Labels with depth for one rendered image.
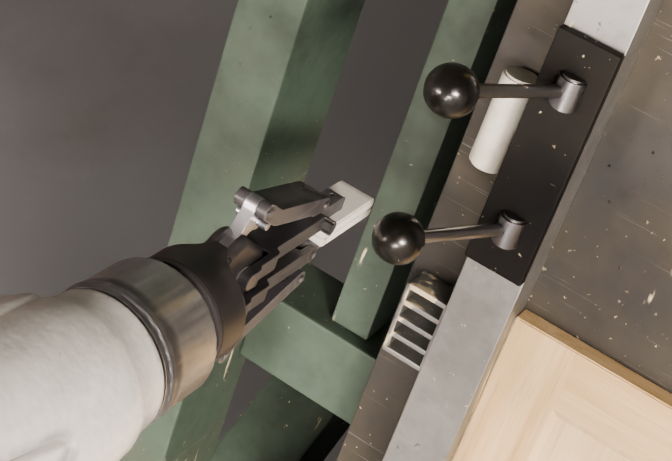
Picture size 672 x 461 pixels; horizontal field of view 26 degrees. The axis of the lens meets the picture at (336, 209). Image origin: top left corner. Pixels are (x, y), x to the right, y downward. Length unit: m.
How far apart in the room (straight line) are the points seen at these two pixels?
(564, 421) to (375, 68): 1.85
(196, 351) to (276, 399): 0.87
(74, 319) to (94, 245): 1.99
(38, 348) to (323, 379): 0.62
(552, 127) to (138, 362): 0.40
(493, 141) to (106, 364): 0.44
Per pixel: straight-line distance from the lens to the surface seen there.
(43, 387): 0.74
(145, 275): 0.83
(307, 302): 1.35
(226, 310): 0.87
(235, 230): 0.90
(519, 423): 1.20
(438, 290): 1.18
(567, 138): 1.06
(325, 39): 1.19
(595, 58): 1.03
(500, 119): 1.09
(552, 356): 1.16
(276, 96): 1.16
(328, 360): 1.33
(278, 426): 1.68
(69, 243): 2.77
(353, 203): 1.04
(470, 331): 1.16
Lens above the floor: 2.32
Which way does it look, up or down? 57 degrees down
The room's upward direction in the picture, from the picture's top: straight up
